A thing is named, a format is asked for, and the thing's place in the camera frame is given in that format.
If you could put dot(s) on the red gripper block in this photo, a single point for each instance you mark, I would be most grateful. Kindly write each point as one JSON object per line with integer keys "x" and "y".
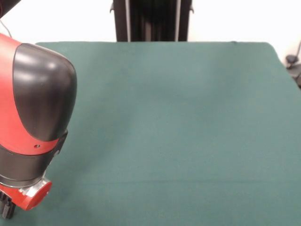
{"x": 28, "y": 197}

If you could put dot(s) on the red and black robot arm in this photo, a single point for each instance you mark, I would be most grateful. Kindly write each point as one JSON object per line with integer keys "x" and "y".
{"x": 30, "y": 106}

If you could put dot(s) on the dark green tablecloth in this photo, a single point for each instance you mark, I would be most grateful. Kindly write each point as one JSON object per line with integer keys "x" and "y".
{"x": 188, "y": 129}

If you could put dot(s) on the black wheeled stand foot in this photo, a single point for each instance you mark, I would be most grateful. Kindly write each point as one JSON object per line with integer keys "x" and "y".
{"x": 292, "y": 61}

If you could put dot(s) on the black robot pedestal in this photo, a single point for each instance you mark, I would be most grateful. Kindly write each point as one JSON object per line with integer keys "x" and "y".
{"x": 152, "y": 21}

